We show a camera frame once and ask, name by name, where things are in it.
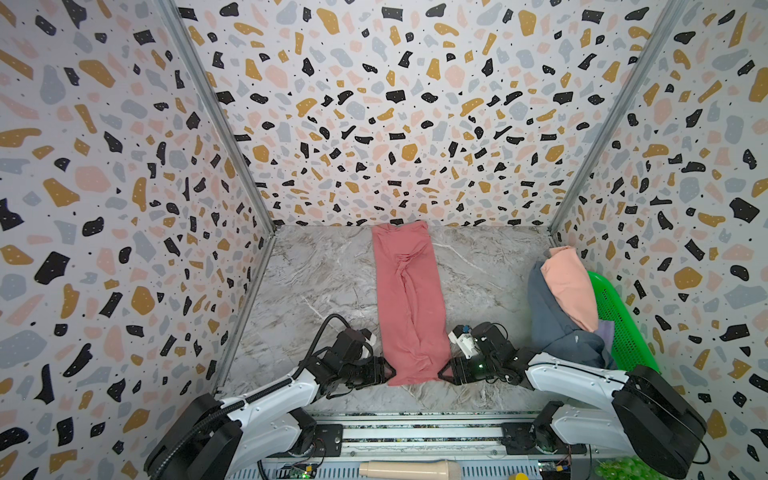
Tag grey blue t-shirt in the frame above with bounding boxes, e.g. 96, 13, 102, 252
527, 260, 617, 369

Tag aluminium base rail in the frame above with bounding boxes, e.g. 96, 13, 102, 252
164, 411, 679, 480

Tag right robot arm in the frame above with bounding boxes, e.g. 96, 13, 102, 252
438, 322, 707, 479

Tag left aluminium corner post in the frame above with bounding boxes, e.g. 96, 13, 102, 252
155, 0, 275, 239

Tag aluminium corner post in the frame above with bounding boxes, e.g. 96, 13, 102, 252
155, 0, 275, 239
548, 0, 686, 246

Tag red pink t-shirt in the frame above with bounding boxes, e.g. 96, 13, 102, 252
372, 221, 451, 387

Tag right electronics board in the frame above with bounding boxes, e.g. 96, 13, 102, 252
537, 461, 572, 480

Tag right aluminium corner post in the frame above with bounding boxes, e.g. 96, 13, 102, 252
548, 0, 686, 246

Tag left electronics board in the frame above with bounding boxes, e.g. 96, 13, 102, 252
275, 463, 319, 480

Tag lavender purple t-shirt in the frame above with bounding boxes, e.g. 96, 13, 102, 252
596, 319, 615, 353

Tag electronics board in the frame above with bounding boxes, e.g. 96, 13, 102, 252
537, 461, 572, 480
275, 463, 319, 480

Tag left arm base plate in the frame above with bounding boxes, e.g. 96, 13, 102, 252
287, 424, 344, 458

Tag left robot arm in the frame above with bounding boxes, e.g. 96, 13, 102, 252
144, 327, 396, 479

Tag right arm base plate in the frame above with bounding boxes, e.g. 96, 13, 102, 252
501, 422, 587, 456

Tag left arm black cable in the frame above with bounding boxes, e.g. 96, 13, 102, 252
149, 313, 355, 480

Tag beige cylindrical handle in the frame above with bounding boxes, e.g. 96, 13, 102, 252
359, 460, 462, 480

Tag green plastic laundry basket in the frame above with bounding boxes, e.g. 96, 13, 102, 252
588, 271, 659, 372

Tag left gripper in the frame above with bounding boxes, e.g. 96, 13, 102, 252
339, 354, 396, 388

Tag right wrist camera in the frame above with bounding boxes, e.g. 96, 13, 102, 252
448, 325, 480, 360

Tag light peach t-shirt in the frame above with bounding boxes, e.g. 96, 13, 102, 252
540, 246, 599, 333

